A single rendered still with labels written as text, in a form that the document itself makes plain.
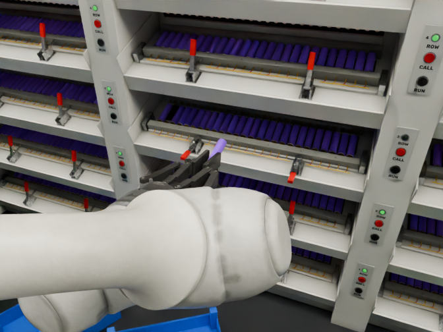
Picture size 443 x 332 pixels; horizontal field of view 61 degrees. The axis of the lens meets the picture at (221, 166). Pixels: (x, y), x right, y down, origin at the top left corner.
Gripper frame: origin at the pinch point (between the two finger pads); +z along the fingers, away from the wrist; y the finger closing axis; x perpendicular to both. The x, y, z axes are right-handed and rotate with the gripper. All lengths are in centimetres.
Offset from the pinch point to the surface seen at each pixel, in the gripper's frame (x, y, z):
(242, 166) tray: 8.8, -1.2, 20.7
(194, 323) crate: 57, 6, 12
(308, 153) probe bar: 3.4, -15.9, 25.0
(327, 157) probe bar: 3.4, -20.4, 24.9
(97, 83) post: -6.6, 38.8, 17.6
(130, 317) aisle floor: 60, 25, 8
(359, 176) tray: 6.4, -28.4, 24.4
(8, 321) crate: 61, 57, -7
